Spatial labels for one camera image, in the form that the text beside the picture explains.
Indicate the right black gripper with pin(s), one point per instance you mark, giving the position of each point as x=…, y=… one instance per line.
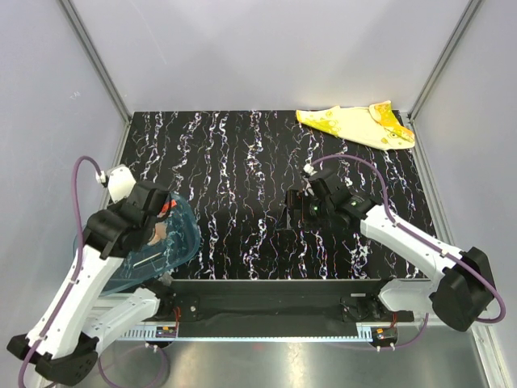
x=298, y=200

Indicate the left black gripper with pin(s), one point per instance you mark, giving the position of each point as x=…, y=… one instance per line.
x=119, y=206

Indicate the orange polka dot towel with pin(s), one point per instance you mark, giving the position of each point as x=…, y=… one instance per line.
x=160, y=233

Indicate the blue transparent plastic bin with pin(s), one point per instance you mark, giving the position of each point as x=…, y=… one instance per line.
x=173, y=250

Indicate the yellow cream towel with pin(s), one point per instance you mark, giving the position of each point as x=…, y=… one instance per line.
x=375, y=126

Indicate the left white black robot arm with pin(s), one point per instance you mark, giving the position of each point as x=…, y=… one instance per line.
x=65, y=345

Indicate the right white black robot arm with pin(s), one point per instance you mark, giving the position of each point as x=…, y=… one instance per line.
x=459, y=285

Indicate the black marbled table mat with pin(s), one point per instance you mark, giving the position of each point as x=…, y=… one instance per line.
x=234, y=168

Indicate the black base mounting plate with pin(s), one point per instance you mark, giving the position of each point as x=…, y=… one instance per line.
x=199, y=301

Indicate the left small connector box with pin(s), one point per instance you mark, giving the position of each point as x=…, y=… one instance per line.
x=166, y=332

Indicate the right orange connector box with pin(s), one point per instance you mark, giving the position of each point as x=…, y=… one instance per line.
x=385, y=335

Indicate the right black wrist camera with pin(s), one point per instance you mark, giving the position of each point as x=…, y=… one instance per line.
x=324, y=183

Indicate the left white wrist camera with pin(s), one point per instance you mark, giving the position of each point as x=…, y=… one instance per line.
x=118, y=180

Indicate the aluminium front rail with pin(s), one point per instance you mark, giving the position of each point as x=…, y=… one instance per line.
x=304, y=328

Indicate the left aluminium frame post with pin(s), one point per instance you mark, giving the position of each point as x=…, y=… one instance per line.
x=75, y=21

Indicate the aluminium frame post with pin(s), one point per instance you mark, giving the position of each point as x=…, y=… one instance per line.
x=466, y=18
x=75, y=21

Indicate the right aluminium frame post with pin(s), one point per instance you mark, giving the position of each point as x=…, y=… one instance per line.
x=466, y=18

